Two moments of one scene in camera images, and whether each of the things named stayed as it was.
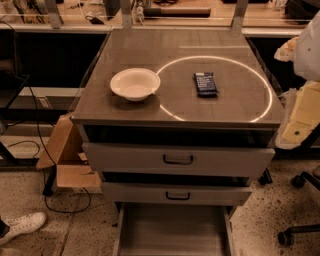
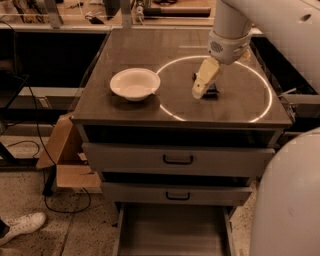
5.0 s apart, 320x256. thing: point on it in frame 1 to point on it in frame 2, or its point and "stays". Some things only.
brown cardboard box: (65, 151) stays
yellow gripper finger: (288, 51) to (247, 53)
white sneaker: (25, 224) stays
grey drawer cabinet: (176, 123) stays
